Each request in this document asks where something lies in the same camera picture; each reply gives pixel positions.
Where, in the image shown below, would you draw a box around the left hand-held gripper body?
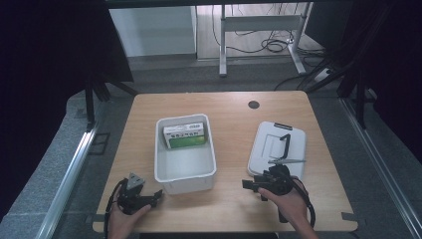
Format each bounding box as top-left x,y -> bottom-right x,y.
115,171 -> 157,216

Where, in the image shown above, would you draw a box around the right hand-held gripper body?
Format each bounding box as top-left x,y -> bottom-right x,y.
253,158 -> 307,197

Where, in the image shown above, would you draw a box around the white box lid black handle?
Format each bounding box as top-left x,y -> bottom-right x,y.
247,120 -> 308,180

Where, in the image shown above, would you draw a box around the white plastic storage box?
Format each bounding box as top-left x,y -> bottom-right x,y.
153,114 -> 218,195

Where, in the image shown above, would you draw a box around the person's left hand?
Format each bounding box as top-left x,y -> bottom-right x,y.
106,202 -> 152,239

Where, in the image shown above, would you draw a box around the person's right hand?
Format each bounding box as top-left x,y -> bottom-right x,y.
257,178 -> 311,230

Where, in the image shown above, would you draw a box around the black floor socket plate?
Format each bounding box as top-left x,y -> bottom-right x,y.
88,131 -> 111,156

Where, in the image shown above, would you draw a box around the green and white medicine box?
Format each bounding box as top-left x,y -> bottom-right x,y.
162,121 -> 207,149

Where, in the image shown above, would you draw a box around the black tripod stand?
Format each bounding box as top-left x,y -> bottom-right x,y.
83,73 -> 139,131

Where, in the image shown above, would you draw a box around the white power strip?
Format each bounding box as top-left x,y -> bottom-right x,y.
313,67 -> 333,83

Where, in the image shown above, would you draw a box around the black metal stand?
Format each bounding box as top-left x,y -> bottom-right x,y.
337,63 -> 377,130

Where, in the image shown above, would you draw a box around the dark curtain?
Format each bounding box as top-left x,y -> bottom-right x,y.
0,0 -> 134,221
304,0 -> 422,164

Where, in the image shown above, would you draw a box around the white cabinet panel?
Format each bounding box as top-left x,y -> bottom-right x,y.
108,5 -> 197,58

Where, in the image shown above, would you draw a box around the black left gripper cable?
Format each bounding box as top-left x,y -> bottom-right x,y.
103,177 -> 129,239

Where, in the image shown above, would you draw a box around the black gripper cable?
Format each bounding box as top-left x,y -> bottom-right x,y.
103,177 -> 129,239
289,176 -> 317,229

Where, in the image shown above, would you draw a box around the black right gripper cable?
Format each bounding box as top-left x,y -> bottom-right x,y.
289,176 -> 317,229

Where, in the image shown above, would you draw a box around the aluminium floor rail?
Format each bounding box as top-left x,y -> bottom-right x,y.
34,121 -> 100,239
340,97 -> 422,239

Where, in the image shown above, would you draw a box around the black floor cables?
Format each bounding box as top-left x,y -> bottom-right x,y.
210,3 -> 327,92

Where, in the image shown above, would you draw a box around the white metal desk frame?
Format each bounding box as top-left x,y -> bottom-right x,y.
218,2 -> 314,79

